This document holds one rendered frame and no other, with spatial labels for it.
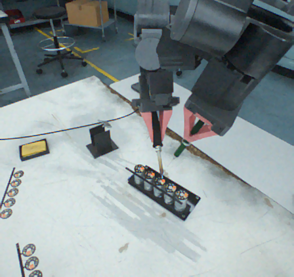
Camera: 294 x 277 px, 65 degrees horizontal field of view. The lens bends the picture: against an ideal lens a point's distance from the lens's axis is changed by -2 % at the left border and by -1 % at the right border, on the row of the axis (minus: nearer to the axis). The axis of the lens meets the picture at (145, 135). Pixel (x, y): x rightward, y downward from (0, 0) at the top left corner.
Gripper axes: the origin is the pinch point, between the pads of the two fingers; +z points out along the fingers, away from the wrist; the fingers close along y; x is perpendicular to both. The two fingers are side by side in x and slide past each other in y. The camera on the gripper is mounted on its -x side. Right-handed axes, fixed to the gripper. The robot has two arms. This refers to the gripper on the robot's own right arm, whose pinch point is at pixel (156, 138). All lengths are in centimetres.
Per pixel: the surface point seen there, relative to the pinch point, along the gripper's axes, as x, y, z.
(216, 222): -9.6, 10.4, 17.3
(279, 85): 184, 158, -3
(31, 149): 12.3, -33.4, 3.1
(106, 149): 11.7, -12.8, 4.7
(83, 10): 313, -54, -122
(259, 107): 152, 117, 14
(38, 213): -3.9, -27.7, 13.8
